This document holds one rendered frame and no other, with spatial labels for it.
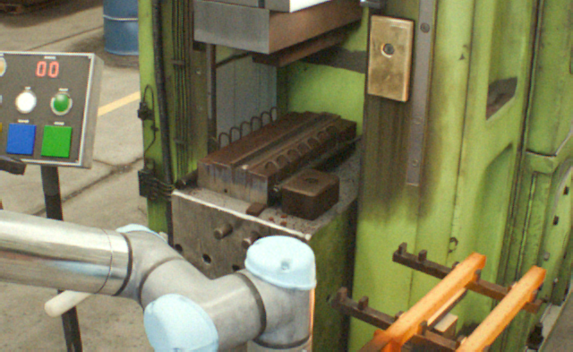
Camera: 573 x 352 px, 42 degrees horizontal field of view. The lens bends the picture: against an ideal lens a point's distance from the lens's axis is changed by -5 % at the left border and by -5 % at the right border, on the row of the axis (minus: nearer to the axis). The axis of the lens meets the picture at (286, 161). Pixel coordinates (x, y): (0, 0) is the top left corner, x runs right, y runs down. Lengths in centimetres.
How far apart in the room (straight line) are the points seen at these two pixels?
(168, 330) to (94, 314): 226
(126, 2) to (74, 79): 434
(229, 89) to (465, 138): 66
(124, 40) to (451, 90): 493
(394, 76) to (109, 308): 178
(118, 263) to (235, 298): 14
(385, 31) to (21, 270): 102
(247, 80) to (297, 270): 127
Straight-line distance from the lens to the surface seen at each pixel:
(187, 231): 185
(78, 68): 194
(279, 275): 82
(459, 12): 156
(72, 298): 198
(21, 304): 316
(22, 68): 200
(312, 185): 171
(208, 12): 169
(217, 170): 180
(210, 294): 80
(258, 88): 209
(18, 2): 831
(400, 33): 159
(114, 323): 297
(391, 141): 169
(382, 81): 164
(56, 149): 191
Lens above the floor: 171
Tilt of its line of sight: 24 degrees down
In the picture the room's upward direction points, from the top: 1 degrees clockwise
